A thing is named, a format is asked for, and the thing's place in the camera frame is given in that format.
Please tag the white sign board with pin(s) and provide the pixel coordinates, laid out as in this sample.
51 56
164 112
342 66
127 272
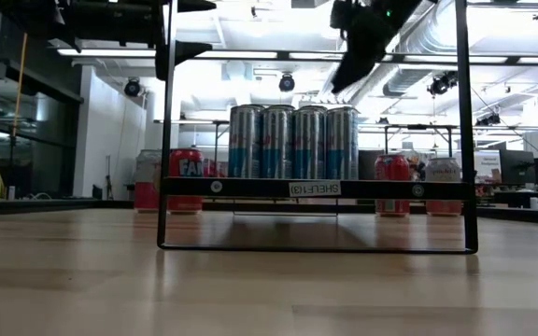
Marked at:
488 163

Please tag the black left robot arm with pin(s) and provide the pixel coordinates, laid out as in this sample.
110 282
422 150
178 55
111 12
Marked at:
87 21

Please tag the black tripod stand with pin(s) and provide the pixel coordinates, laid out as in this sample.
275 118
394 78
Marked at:
109 186

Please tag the black background table frame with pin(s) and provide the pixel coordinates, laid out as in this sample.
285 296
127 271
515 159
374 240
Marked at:
418 126

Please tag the red and white box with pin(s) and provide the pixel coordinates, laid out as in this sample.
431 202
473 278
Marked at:
215 169

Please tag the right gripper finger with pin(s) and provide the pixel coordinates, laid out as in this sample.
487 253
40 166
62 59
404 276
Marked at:
355 65

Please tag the red Fanta can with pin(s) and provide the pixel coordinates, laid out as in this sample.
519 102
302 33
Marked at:
187 165
392 167

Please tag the small white cup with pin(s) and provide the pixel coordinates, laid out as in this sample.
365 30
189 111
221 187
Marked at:
534 203
11 192

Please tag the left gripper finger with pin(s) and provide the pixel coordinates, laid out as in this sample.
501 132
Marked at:
194 5
187 50

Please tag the wooden shelf black metal frame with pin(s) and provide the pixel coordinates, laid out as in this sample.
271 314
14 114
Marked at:
250 187

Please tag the white and red short can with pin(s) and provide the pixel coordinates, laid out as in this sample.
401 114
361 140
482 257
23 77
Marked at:
443 170
147 163

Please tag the round black ceiling spotlight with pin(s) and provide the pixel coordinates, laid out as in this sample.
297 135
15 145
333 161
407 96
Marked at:
438 86
287 82
132 88

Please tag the long ceiling light strip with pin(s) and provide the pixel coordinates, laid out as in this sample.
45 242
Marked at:
110 52

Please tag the black aluminium rig frame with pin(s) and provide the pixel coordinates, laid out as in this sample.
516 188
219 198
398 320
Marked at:
63 204

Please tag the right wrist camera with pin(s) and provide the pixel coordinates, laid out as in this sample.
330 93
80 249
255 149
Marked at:
339 14

